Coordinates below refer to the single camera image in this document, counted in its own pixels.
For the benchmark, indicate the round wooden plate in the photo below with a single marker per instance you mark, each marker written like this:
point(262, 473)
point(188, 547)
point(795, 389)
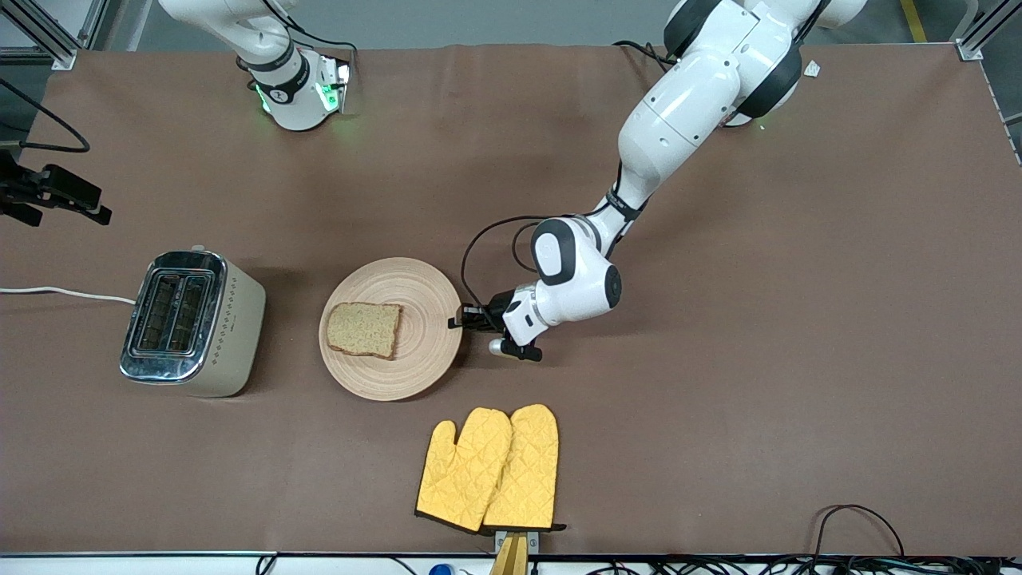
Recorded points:
point(423, 351)

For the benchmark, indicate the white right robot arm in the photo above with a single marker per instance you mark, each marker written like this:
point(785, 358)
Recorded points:
point(295, 104)

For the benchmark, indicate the yellow quilted oven mitt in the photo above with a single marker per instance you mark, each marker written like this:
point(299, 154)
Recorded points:
point(463, 471)
point(527, 471)

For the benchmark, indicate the aluminium frame profile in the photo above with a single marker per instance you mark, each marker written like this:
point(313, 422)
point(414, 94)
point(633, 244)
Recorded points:
point(40, 24)
point(970, 49)

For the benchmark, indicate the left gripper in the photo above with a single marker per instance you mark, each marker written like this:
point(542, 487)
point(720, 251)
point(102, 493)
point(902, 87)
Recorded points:
point(493, 310)

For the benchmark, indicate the wooden stand post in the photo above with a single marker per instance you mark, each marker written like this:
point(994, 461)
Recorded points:
point(511, 561)

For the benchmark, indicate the brown toast slice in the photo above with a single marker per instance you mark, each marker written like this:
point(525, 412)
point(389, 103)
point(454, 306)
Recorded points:
point(363, 329)

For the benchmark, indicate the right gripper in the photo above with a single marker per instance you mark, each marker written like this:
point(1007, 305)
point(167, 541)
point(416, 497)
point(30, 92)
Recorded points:
point(28, 192)

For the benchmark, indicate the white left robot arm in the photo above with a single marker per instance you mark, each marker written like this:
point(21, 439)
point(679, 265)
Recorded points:
point(687, 112)

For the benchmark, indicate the small metal bracket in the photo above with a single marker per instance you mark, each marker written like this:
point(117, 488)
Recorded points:
point(533, 541)

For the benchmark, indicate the brown table cover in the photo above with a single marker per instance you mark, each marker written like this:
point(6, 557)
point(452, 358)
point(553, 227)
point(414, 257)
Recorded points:
point(511, 144)

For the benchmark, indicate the beige chrome toaster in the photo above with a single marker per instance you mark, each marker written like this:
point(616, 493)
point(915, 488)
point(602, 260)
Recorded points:
point(231, 335)

